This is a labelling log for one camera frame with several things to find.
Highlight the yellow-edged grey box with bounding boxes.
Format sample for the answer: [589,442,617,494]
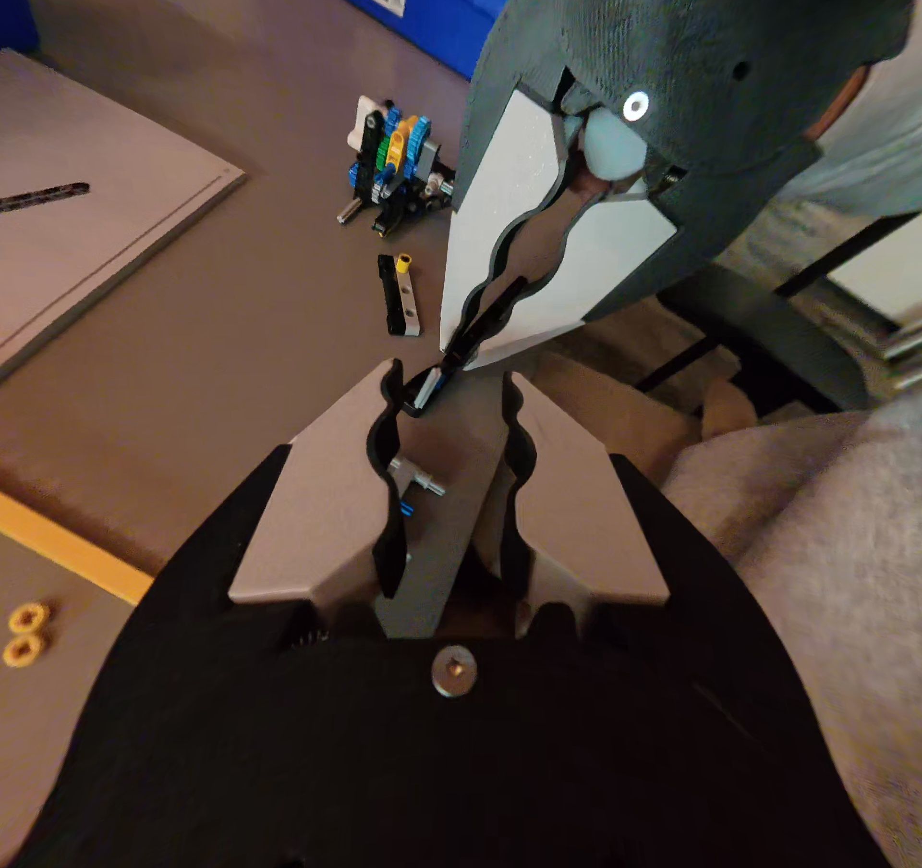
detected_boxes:
[0,492,156,855]

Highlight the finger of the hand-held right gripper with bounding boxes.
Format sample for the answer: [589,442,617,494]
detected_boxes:
[460,194,679,373]
[438,87,571,355]

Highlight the grey lego connector piece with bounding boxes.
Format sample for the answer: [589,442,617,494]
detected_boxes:
[389,456,448,519]

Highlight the black and grey lego beams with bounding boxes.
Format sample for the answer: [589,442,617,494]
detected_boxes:
[376,253,422,338]

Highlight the black lego beam with pin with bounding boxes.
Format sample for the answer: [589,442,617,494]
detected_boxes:
[402,276,527,418]

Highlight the black chair base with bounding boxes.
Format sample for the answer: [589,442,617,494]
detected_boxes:
[634,212,922,415]

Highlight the person's bare leg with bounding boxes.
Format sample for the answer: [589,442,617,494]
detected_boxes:
[504,349,759,481]

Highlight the long black lego beam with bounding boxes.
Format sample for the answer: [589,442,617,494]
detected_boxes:
[0,182,91,213]

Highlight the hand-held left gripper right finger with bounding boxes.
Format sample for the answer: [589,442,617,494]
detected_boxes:
[499,369,672,608]

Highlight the multicolour lego gear assembly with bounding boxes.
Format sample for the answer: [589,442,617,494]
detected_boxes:
[337,96,456,238]

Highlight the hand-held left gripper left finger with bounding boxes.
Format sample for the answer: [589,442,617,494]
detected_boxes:
[228,358,412,606]

